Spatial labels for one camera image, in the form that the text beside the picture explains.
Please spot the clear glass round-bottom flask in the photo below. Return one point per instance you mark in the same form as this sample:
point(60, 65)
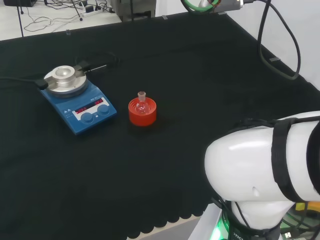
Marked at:
point(142, 95)

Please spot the red round flask stand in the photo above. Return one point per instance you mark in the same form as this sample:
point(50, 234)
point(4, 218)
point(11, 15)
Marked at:
point(142, 121)

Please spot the black bench cloth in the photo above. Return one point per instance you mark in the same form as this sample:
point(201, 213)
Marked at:
point(175, 75)

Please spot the thin steel temperature probe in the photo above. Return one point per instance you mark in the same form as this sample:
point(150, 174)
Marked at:
point(97, 67)

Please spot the heater with blue base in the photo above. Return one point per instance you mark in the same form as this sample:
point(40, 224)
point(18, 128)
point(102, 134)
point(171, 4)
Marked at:
point(62, 106)

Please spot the grey equipment cabinet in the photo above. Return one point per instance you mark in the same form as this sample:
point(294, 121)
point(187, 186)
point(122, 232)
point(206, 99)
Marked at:
point(135, 10)

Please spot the white power strip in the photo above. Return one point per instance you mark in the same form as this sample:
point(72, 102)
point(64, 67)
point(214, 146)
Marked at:
point(91, 10)

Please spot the black tripod leg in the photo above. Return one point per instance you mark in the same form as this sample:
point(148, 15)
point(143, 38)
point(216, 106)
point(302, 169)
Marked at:
point(21, 22)

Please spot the black box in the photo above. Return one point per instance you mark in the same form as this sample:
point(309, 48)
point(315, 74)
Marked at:
point(20, 2)

